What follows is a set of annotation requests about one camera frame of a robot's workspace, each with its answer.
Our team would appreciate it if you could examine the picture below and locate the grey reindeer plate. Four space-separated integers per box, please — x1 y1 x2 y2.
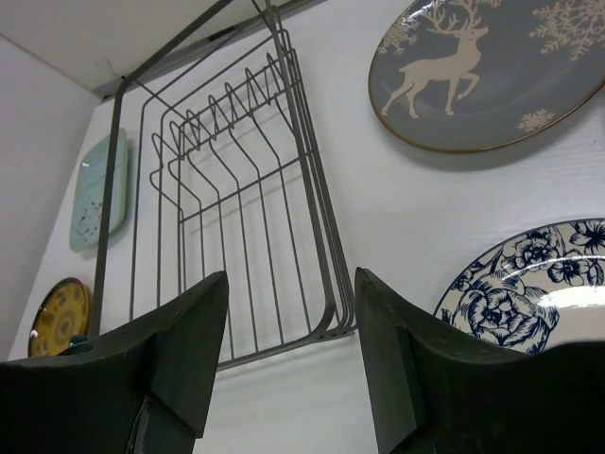
368 1 604 152

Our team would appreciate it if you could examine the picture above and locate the blue floral white plate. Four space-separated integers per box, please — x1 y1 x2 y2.
434 218 604 354

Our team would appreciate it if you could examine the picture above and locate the dark blue plate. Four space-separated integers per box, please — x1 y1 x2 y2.
62 335 92 356

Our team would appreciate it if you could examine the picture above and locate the yellow brown patterned plate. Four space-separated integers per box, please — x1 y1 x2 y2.
27 277 91 358

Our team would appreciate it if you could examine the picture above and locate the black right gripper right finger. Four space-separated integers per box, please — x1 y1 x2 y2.
354 268 604 453

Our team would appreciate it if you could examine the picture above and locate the grey wire dish rack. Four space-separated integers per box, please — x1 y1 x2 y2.
89 1 355 369

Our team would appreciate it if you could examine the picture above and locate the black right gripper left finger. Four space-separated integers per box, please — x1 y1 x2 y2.
1 271 229 453

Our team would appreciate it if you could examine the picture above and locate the light green rectangular plate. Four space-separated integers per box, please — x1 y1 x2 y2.
69 129 129 253

